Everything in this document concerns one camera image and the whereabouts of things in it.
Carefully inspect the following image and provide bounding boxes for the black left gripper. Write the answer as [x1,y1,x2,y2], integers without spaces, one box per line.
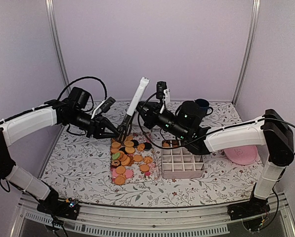
[67,108,121,139]

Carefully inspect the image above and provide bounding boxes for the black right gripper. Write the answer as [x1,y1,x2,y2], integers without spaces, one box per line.
[133,101,188,141]

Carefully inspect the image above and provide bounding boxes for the silver white tongs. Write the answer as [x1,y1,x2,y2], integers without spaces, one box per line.
[117,77,150,143]

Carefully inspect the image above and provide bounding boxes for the orange leaf cookie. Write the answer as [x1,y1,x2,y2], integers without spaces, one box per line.
[162,141,171,148]

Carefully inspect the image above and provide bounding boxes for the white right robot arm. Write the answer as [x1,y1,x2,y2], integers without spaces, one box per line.
[136,101,295,215]

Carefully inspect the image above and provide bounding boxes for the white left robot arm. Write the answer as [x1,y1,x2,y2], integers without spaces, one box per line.
[0,87,119,214]

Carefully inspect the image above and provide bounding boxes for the black sandwich cookie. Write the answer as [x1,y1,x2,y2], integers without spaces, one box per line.
[143,142,152,151]

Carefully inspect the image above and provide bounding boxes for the green sandwich cookie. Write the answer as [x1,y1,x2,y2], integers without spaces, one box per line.
[112,152,121,160]

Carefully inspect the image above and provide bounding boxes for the pink sandwich cookie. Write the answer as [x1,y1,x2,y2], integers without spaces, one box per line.
[112,169,124,178]

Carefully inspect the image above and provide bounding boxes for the floral rectangular tray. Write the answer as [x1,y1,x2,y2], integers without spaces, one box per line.
[110,133,160,186]

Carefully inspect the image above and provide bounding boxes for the dark blue mug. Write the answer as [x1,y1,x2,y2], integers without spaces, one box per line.
[195,99,213,116]

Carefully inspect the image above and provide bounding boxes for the pink divided cookie tin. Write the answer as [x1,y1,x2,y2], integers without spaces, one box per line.
[161,140,204,179]

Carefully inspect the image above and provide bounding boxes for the pink plate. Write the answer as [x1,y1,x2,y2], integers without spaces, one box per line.
[223,145,258,165]

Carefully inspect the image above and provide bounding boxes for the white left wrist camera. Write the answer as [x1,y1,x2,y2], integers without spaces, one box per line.
[91,97,116,119]

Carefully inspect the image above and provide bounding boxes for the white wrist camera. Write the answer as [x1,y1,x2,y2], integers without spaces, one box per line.
[91,97,116,119]
[156,81,170,109]

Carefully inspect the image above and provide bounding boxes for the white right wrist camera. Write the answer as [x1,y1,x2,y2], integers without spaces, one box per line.
[156,81,170,109]

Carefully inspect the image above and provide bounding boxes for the front aluminium rail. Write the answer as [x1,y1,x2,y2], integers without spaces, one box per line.
[11,193,295,237]

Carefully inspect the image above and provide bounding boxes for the left aluminium frame post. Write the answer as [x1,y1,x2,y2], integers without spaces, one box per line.
[45,0,69,86]

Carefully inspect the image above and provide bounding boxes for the aluminium frame post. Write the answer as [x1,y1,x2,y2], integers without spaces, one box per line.
[45,0,69,86]
[232,0,261,107]

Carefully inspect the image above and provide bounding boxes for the right aluminium frame post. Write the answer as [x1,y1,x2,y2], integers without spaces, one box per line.
[232,0,261,107]

